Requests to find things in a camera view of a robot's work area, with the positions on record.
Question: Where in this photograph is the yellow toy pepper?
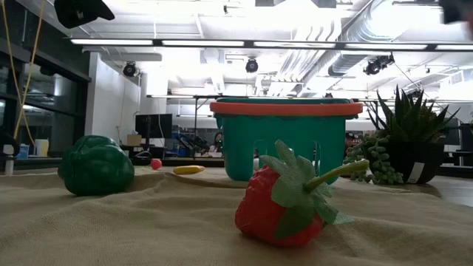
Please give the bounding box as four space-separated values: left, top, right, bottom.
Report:
172 165 206 176

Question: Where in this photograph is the tan cloth mat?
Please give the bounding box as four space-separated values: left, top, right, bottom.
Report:
0 165 473 266

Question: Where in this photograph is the dark green toy bell pepper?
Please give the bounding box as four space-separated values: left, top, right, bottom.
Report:
58 134 136 197

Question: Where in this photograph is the white plastic post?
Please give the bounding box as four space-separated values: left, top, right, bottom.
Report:
3 144 16 177

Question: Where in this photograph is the teal basket orange rim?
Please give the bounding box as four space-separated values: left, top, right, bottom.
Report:
209 97 364 185

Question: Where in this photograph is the red toy strawberry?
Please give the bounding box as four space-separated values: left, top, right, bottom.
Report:
234 139 370 248

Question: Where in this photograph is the long LED light bar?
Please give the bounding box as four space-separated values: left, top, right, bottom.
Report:
64 36 473 52

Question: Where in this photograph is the white bucket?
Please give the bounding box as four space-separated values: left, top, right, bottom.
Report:
34 138 50 157

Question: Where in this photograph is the black computer monitor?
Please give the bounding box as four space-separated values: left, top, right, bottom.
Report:
135 113 174 140

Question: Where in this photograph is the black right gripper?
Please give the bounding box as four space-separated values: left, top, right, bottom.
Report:
438 0 473 25

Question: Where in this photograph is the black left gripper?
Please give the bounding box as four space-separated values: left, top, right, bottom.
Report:
54 0 116 30

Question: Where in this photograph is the potted artificial succulent plant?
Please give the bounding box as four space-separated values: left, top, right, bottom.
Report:
342 85 461 185

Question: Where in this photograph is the yellow cable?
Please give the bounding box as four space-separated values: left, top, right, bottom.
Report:
0 0 46 147

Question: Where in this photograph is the person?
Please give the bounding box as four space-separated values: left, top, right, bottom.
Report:
208 132 225 154
345 132 365 154

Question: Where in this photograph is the black cable loop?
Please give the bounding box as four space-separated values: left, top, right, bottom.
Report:
0 125 21 158

